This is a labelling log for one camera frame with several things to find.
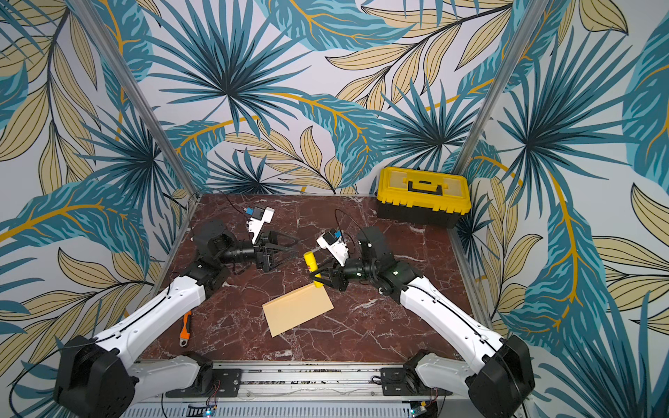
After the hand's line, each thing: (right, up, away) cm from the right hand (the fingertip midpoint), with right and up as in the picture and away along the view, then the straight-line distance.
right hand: (313, 272), depth 69 cm
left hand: (-4, +6, -4) cm, 8 cm away
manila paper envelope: (-8, -16, +20) cm, 27 cm away
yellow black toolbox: (+39, +23, +31) cm, 55 cm away
